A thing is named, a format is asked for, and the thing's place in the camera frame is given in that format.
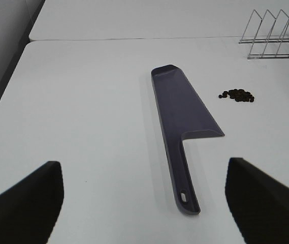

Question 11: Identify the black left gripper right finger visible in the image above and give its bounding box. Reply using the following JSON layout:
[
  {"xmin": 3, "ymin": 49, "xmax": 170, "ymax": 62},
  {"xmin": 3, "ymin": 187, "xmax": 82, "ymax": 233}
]
[{"xmin": 226, "ymin": 158, "xmax": 289, "ymax": 243}]

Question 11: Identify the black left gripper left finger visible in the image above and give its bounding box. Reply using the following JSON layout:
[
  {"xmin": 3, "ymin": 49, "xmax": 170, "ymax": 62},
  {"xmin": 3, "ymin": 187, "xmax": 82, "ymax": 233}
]
[{"xmin": 0, "ymin": 161, "xmax": 64, "ymax": 243}]

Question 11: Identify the purple plastic dustpan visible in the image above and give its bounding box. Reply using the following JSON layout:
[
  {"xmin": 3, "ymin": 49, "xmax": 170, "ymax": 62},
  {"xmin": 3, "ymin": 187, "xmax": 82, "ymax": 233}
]
[{"xmin": 151, "ymin": 65, "xmax": 224, "ymax": 216}]

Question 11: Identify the pile of coffee beans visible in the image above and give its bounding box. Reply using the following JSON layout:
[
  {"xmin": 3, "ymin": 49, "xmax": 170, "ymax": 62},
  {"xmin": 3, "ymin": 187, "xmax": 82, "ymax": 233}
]
[{"xmin": 218, "ymin": 88, "xmax": 255, "ymax": 103}]

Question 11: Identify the chrome wire dish rack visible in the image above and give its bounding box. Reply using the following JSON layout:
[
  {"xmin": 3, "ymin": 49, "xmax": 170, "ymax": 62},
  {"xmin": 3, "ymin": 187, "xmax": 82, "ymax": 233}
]
[{"xmin": 238, "ymin": 9, "xmax": 289, "ymax": 59}]

